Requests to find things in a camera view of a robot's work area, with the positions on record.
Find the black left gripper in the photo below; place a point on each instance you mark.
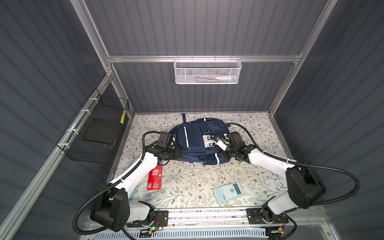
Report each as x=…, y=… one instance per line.
x=177, y=152

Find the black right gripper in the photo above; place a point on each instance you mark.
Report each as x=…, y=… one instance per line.
x=224, y=155

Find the red card pack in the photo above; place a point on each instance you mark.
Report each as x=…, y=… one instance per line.
x=155, y=179

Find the navy blue student backpack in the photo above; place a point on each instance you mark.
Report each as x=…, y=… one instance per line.
x=196, y=141

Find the light blue pouch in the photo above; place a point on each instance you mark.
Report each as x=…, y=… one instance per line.
x=132, y=163

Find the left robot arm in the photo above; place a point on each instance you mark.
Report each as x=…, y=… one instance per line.
x=112, y=208

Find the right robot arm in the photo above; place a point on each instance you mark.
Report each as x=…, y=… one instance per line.
x=303, y=185

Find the clear plastic pen bag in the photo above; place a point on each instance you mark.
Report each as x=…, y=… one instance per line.
x=155, y=194

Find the light green calculator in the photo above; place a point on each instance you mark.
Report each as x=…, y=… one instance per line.
x=228, y=192

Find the yellow tag on basket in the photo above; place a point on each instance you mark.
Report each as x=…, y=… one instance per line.
x=123, y=117

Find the black pad in basket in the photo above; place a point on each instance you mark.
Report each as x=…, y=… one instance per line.
x=101, y=131

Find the white marker in basket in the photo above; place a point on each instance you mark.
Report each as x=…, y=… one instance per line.
x=229, y=79

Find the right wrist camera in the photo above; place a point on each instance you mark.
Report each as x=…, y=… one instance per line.
x=220, y=143

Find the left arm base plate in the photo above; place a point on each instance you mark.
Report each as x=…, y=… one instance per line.
x=156, y=219

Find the aluminium mounting rail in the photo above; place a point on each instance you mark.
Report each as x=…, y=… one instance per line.
x=227, y=216

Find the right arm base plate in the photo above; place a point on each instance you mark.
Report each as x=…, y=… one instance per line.
x=256, y=216

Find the black wire side basket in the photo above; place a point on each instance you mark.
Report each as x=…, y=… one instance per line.
x=100, y=107

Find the white mesh wall basket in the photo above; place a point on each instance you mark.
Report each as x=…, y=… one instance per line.
x=203, y=71

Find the white slotted cable duct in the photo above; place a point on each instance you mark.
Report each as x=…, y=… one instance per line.
x=202, y=234

